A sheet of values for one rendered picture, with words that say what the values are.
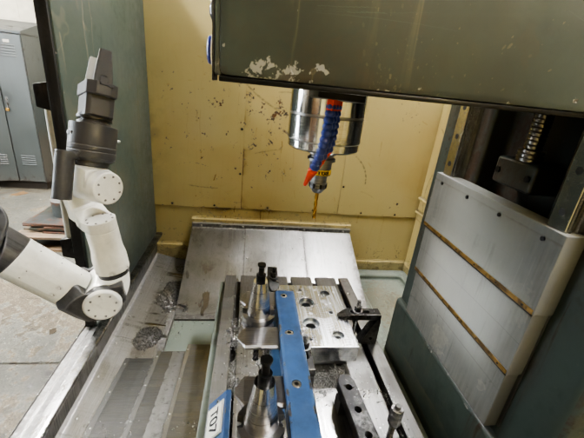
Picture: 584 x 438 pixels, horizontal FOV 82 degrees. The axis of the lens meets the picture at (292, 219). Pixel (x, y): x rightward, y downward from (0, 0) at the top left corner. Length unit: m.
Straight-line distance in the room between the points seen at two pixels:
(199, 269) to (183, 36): 1.08
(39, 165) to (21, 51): 1.33
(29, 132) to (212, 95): 3.91
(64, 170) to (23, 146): 4.74
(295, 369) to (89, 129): 0.58
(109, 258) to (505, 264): 0.88
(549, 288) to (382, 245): 1.37
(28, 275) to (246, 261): 1.11
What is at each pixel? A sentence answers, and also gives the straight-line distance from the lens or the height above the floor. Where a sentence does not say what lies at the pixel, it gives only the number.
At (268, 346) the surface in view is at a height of 1.22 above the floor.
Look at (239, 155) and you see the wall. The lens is 1.78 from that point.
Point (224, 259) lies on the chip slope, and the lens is 1.77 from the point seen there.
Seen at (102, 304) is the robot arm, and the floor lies 1.14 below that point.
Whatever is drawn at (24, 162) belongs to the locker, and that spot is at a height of 0.36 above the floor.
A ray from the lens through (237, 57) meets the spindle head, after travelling 0.41.
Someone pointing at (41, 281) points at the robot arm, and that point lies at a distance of 0.87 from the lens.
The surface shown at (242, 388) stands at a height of 1.22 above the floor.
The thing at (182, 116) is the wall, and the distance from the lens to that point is 1.78.
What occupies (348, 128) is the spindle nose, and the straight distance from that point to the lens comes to 0.69.
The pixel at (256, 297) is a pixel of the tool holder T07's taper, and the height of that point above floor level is 1.27.
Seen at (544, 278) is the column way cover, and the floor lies 1.32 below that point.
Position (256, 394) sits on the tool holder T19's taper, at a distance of 0.45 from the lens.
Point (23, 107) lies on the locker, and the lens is 5.38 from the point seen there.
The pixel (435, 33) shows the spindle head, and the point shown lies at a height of 1.69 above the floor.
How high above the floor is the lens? 1.63
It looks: 22 degrees down
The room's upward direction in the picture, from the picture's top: 6 degrees clockwise
